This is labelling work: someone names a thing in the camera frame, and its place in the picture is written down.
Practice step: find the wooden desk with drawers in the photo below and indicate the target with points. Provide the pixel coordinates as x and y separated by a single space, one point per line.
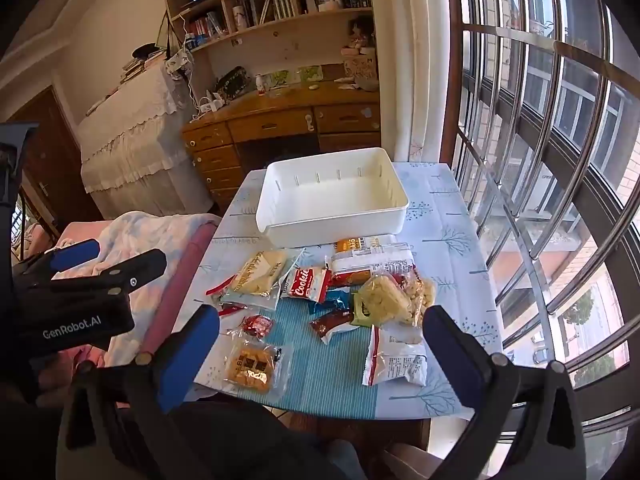
270 125

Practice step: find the white plastic bin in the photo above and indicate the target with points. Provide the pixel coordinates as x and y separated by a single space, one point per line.
330 195

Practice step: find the red-top dried plum packet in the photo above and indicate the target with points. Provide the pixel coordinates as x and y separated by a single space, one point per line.
218 288

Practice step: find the small red candy packet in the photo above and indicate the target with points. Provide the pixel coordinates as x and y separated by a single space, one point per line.
256 325

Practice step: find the row of books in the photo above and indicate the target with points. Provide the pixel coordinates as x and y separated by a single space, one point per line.
280 5

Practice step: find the black patterned bag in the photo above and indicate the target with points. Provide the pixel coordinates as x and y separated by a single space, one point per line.
232 85

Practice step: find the green candy packet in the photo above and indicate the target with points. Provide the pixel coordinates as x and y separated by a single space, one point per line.
359 317

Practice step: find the orange oat bar packet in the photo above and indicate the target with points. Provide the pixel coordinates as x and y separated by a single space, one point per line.
347 245

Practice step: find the doll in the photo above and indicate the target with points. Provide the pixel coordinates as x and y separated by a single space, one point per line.
357 35

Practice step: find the stack of books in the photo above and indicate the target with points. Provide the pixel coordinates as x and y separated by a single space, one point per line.
137 67

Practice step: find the small white bottle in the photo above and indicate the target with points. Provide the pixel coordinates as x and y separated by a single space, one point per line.
260 85

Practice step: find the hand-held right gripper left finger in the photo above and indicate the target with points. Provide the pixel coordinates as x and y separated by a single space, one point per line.
190 355

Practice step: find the pale yellow cake packet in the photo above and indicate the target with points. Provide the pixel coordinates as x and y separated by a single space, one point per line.
257 272

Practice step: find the metal window bars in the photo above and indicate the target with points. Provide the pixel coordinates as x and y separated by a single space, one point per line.
505 100

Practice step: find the large white wafer packet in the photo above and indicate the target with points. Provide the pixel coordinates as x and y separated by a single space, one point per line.
370 259

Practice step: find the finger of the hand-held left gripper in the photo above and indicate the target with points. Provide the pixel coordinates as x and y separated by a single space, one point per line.
75 255
135 267

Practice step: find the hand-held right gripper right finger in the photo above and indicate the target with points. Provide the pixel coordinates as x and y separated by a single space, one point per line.
445 355

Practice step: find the white lace cover cloth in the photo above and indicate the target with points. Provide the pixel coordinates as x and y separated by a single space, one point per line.
140 135

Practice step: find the green leaf print card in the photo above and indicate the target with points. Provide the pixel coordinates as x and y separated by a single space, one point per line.
281 76
310 74

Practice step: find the blue candy packet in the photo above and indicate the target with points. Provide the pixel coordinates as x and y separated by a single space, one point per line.
336 301

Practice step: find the pink blanket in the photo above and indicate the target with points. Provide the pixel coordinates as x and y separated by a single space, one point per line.
180 280

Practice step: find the red white cookie packet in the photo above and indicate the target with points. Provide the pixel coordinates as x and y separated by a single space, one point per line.
305 284

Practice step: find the white curtain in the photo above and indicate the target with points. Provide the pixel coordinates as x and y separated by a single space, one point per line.
410 60

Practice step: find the brown wooden door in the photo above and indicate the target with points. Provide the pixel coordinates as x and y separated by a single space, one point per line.
60 160

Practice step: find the white power strip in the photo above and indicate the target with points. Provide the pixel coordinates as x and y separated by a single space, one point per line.
212 105

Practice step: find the clear waffle packet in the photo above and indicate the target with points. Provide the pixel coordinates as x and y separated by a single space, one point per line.
250 362

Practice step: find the wooden bookshelf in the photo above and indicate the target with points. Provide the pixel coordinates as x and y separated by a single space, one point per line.
280 22

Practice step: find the pastel fleece blanket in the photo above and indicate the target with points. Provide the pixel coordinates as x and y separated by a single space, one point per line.
140 230

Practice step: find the red-top white snack packet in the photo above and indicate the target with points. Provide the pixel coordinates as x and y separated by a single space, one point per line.
395 360

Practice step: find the dark red sausage packet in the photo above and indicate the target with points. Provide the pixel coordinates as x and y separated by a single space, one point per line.
330 322

